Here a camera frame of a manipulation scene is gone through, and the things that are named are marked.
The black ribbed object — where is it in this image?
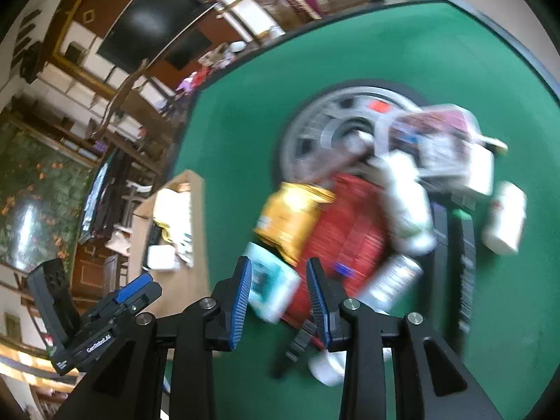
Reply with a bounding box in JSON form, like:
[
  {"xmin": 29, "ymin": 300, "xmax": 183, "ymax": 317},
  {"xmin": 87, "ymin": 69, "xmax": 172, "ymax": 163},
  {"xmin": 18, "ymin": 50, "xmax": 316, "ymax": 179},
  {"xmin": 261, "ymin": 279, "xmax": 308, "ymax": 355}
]
[{"xmin": 273, "ymin": 319, "xmax": 316, "ymax": 377}]

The cardboard box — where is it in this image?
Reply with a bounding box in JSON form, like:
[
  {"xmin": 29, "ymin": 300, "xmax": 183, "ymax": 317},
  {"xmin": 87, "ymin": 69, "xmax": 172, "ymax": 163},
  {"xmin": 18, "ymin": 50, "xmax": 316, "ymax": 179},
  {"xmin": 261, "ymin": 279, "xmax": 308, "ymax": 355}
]
[{"xmin": 131, "ymin": 170, "xmax": 215, "ymax": 316}]

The red snack bag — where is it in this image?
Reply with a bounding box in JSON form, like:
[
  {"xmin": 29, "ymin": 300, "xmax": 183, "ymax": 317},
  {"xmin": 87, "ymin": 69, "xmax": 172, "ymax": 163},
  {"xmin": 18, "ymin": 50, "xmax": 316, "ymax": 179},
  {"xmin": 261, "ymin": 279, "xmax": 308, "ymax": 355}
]
[{"xmin": 280, "ymin": 173, "xmax": 394, "ymax": 329}]

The large white bottle green label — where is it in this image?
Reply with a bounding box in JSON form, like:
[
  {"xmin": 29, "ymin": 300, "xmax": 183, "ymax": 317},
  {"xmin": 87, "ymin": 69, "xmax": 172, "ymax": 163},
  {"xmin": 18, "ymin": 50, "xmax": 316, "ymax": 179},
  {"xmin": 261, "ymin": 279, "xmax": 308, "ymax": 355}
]
[{"xmin": 376, "ymin": 151, "xmax": 436, "ymax": 254}]

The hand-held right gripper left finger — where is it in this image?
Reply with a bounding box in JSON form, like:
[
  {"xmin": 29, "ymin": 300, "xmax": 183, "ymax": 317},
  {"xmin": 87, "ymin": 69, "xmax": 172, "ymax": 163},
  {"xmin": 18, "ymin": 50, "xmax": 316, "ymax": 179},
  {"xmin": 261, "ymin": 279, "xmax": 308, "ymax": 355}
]
[{"xmin": 55, "ymin": 256, "xmax": 253, "ymax": 420}]

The pale yellow soft pouch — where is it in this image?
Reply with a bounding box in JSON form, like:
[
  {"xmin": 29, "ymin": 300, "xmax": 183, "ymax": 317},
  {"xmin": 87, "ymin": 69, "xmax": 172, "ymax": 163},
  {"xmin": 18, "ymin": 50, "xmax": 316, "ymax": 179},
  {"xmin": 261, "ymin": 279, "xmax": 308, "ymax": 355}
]
[{"xmin": 153, "ymin": 188, "xmax": 193, "ymax": 228}]

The teal and white packet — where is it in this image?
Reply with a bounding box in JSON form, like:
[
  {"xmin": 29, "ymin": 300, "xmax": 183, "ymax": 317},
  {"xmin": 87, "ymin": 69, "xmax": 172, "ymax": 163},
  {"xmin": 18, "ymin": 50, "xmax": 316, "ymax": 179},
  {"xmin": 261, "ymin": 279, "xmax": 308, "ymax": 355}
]
[{"xmin": 243, "ymin": 243, "xmax": 302, "ymax": 323}]

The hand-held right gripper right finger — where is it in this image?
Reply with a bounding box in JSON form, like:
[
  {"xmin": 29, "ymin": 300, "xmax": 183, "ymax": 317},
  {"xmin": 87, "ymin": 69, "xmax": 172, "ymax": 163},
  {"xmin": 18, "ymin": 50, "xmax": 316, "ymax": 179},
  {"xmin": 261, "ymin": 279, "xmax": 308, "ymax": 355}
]
[{"xmin": 305, "ymin": 257, "xmax": 504, "ymax": 420}]

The white squat bottle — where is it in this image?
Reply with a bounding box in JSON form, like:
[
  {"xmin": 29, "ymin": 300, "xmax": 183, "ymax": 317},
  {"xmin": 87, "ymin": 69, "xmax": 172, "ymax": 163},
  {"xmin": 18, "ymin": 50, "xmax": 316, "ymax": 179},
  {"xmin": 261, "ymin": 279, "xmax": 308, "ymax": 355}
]
[{"xmin": 308, "ymin": 352, "xmax": 346, "ymax": 386}]

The clear cosmetic pouch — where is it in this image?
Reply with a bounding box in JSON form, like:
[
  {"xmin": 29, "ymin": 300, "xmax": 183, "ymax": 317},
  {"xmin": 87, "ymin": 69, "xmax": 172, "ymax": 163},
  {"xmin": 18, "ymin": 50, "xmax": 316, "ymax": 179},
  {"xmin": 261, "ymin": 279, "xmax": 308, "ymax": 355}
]
[{"xmin": 385, "ymin": 104, "xmax": 482, "ymax": 176}]

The round table control panel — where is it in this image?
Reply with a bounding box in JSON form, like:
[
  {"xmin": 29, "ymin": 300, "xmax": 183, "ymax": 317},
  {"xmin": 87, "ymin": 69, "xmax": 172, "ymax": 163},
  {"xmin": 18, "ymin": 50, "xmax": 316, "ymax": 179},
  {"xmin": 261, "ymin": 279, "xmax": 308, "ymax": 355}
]
[{"xmin": 280, "ymin": 86, "xmax": 421, "ymax": 184}]

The black television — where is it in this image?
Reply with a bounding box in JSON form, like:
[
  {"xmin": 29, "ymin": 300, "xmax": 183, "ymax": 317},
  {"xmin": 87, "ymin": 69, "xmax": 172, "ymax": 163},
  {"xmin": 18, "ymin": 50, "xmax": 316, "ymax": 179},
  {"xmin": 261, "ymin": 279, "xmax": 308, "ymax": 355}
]
[{"xmin": 97, "ymin": 0, "xmax": 211, "ymax": 73}]

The wooden television cabinet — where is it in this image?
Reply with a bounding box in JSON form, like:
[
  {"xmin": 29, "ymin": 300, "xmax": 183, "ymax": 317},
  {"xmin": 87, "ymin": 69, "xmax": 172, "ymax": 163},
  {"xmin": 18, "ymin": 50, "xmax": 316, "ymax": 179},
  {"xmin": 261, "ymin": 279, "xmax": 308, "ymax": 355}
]
[{"xmin": 149, "ymin": 22, "xmax": 263, "ymax": 110}]

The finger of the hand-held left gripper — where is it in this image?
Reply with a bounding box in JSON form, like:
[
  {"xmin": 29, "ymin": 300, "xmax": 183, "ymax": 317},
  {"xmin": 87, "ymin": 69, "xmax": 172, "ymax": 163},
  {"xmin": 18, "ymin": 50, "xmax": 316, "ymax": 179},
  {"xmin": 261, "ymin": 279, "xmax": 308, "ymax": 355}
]
[
  {"xmin": 113, "ymin": 274, "xmax": 155, "ymax": 305},
  {"xmin": 127, "ymin": 282, "xmax": 163, "ymax": 316}
]

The yellow cracker packet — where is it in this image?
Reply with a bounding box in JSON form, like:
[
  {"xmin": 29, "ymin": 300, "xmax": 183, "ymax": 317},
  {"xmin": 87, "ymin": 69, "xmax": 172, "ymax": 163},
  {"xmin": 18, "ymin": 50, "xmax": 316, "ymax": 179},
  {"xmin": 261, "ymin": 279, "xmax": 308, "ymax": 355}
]
[{"xmin": 254, "ymin": 182, "xmax": 335, "ymax": 265}]

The wooden chair with round medallion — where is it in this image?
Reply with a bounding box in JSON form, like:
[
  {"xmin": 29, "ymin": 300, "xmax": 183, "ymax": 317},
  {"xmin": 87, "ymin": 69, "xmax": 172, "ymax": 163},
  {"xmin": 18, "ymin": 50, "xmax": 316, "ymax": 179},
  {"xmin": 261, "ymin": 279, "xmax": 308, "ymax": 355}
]
[{"xmin": 205, "ymin": 0, "xmax": 307, "ymax": 36}]

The white plastic bottle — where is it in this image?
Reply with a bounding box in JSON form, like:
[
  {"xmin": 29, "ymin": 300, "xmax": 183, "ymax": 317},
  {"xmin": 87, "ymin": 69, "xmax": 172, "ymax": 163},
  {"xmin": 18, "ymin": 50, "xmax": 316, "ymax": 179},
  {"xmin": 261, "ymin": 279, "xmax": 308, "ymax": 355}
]
[{"xmin": 363, "ymin": 254, "xmax": 423, "ymax": 311}]

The floral wall painting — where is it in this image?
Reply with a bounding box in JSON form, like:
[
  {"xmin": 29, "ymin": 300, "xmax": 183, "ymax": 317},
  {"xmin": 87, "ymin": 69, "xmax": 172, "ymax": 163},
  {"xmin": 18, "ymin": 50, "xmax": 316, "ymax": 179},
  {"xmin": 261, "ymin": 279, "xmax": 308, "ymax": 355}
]
[{"xmin": 0, "ymin": 122, "xmax": 99, "ymax": 272}]

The small white bottle red label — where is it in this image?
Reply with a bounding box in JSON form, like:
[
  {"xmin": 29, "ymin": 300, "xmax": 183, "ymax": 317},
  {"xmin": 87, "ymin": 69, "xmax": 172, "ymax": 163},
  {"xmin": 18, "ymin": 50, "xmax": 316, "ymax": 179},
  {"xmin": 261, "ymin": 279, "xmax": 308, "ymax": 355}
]
[{"xmin": 481, "ymin": 181, "xmax": 527, "ymax": 254}]

